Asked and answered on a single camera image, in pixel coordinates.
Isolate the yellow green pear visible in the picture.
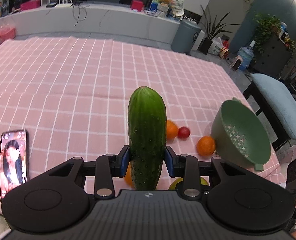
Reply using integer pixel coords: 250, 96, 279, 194
168, 177, 209, 190

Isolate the orange tangerine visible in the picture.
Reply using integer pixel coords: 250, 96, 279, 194
196, 136, 216, 157
124, 163, 134, 189
166, 120, 179, 140

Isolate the red tomato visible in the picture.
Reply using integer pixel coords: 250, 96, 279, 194
177, 127, 191, 139

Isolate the green cucumber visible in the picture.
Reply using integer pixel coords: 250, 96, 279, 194
128, 86, 167, 191

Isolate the green colander bowl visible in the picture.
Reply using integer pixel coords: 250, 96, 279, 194
211, 98, 271, 172

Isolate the pink checked tablecloth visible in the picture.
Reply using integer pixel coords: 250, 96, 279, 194
0, 37, 245, 211

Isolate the smartphone with lit screen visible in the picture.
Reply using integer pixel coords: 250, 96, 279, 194
0, 129, 29, 198

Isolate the chair with blue cushion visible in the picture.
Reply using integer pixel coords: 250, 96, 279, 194
243, 73, 296, 151

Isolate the white plastic bag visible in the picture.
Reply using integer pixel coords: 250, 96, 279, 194
207, 37, 224, 55

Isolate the blue water jug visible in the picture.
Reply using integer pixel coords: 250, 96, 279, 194
237, 46, 254, 71

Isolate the grey trash bin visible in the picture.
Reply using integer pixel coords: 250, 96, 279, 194
171, 20, 201, 55

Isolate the dark cabinet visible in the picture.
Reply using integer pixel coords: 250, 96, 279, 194
248, 35, 292, 78

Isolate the potted long-leaf plant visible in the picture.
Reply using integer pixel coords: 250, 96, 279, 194
199, 5, 239, 55

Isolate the white TV console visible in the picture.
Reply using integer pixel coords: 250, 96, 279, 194
0, 4, 179, 44

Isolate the teddy bear gift set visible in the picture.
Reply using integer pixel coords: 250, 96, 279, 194
145, 0, 185, 21

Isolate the leafy green plant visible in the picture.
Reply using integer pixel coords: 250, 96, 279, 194
252, 14, 281, 55

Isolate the red box on console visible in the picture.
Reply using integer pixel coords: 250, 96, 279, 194
130, 0, 144, 12

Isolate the pink storage basket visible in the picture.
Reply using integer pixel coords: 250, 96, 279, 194
0, 24, 16, 45

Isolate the pink box on console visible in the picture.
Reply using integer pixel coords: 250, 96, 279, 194
20, 0, 41, 11

